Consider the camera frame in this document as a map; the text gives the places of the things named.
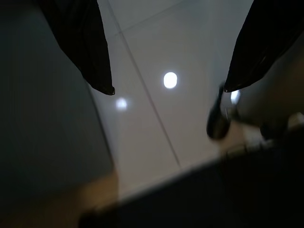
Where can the black floor mat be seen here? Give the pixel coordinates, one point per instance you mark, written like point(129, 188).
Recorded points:
point(213, 194)

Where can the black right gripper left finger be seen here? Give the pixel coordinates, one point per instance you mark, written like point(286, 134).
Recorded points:
point(83, 47)

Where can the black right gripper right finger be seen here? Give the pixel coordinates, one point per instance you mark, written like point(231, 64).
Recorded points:
point(261, 42)

